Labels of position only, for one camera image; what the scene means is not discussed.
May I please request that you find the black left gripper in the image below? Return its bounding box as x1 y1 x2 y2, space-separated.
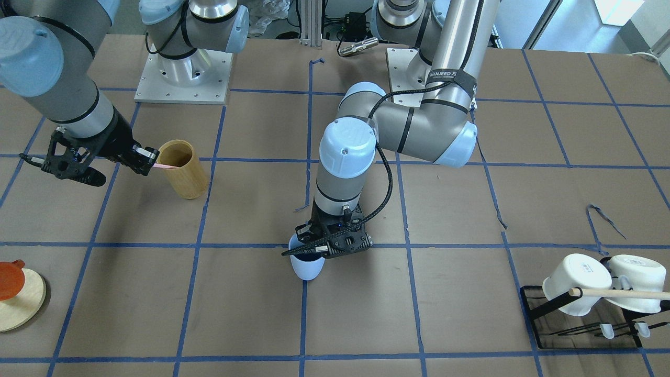
295 204 372 259

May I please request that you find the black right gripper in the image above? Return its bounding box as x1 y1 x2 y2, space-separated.
41 113 160 187

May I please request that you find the light blue plastic cup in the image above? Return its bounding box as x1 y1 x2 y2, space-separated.
289 254 325 281

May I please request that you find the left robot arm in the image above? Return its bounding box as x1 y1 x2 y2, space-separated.
285 1 500 259

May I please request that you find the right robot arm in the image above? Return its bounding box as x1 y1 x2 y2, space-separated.
2 1 250 186

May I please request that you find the bamboo wooden cup holder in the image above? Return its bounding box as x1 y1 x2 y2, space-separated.
155 139 210 199

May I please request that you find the orange cup on stand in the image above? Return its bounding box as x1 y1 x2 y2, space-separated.
1 260 26 301

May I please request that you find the brown paper table mat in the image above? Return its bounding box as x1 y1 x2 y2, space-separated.
2 35 668 376

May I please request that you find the wooden mug tree stand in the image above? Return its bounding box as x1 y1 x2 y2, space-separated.
1 268 47 332

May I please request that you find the white mug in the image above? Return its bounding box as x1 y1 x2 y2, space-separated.
542 253 612 300
606 254 667 314

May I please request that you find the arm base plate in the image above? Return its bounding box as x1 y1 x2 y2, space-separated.
386 47 478 110
135 49 234 105

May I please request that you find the aluminium frame post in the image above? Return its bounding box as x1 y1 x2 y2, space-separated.
296 0 325 49

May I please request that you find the black wire mug rack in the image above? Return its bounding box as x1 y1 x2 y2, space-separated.
521 256 668 349

